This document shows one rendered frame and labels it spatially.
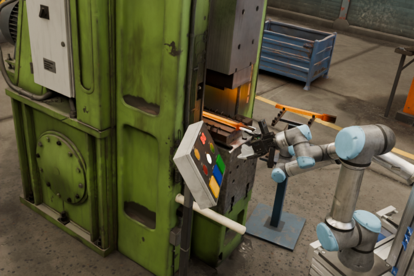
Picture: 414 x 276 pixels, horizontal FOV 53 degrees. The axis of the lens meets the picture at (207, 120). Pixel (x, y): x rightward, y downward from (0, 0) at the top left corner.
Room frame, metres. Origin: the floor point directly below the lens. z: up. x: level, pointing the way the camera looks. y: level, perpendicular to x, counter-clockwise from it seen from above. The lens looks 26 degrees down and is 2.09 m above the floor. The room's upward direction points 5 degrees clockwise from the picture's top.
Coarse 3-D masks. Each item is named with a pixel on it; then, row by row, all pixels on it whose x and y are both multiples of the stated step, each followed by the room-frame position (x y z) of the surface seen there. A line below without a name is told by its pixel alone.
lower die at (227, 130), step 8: (208, 112) 2.40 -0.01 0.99; (208, 120) 2.29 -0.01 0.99; (216, 120) 2.27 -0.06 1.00; (232, 120) 2.31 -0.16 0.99; (208, 128) 2.20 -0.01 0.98; (216, 128) 2.21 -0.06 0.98; (224, 128) 2.20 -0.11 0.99; (232, 128) 2.21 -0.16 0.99; (224, 136) 2.12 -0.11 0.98; (232, 136) 2.17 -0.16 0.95
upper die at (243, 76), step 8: (208, 72) 2.20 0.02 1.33; (216, 72) 2.17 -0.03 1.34; (240, 72) 2.18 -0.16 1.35; (248, 72) 2.26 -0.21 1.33; (208, 80) 2.20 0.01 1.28; (216, 80) 2.17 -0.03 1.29; (224, 80) 2.14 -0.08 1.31; (232, 80) 2.12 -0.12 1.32; (240, 80) 2.19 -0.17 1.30; (248, 80) 2.27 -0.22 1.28; (232, 88) 2.12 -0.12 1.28
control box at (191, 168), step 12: (192, 132) 1.73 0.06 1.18; (204, 132) 1.78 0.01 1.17; (180, 144) 1.65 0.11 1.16; (192, 144) 1.60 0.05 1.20; (204, 144) 1.70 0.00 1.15; (180, 156) 1.52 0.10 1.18; (192, 156) 1.53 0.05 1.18; (204, 156) 1.64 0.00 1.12; (216, 156) 1.77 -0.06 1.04; (180, 168) 1.51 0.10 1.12; (192, 168) 1.51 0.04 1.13; (192, 180) 1.51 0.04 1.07; (204, 180) 1.51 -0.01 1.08; (192, 192) 1.51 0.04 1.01; (204, 192) 1.50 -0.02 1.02; (204, 204) 1.50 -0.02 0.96; (216, 204) 1.50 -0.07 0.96
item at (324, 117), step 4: (276, 104) 2.73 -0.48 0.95; (280, 108) 2.71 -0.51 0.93; (288, 108) 2.69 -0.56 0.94; (292, 108) 2.68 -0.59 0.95; (296, 108) 2.69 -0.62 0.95; (296, 112) 2.66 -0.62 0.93; (300, 112) 2.66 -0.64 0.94; (304, 112) 2.64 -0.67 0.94; (308, 112) 2.64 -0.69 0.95; (312, 112) 2.65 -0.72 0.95; (316, 116) 2.61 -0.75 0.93; (320, 116) 2.60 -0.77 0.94; (324, 116) 2.60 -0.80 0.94; (328, 116) 2.59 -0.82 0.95; (332, 116) 2.58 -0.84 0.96; (336, 116) 2.58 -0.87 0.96; (324, 120) 2.59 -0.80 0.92; (328, 120) 2.59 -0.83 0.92; (332, 120) 2.58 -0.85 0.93
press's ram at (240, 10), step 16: (224, 0) 2.11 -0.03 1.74; (240, 0) 2.10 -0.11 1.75; (256, 0) 2.24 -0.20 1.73; (224, 16) 2.11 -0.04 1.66; (240, 16) 2.12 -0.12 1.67; (256, 16) 2.26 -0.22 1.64; (224, 32) 2.10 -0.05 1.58; (240, 32) 2.13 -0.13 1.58; (256, 32) 2.29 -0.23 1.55; (208, 48) 2.15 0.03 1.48; (224, 48) 2.10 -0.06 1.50; (240, 48) 2.15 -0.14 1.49; (256, 48) 2.31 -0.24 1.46; (208, 64) 2.14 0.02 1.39; (224, 64) 2.09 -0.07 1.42; (240, 64) 2.17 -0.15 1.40
